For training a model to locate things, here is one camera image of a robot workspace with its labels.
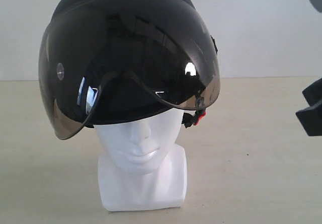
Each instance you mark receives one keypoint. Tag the white mannequin head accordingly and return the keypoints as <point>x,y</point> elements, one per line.
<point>142,167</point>

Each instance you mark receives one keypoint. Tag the black helmet with tinted visor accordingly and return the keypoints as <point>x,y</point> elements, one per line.
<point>116,61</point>

